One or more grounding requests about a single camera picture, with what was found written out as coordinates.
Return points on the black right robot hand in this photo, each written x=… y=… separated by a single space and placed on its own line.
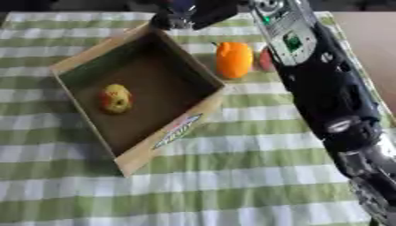
x=201 y=13

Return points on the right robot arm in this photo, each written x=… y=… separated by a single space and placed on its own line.
x=330 y=97

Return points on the tan cardboard box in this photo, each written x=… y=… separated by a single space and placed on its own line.
x=139 y=97

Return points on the orange toy bell pepper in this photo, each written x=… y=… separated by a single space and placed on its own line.
x=233 y=60

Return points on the red toy fruit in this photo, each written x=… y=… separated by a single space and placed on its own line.
x=265 y=60

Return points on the yellow red toy apple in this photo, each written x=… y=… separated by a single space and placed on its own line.
x=115 y=98

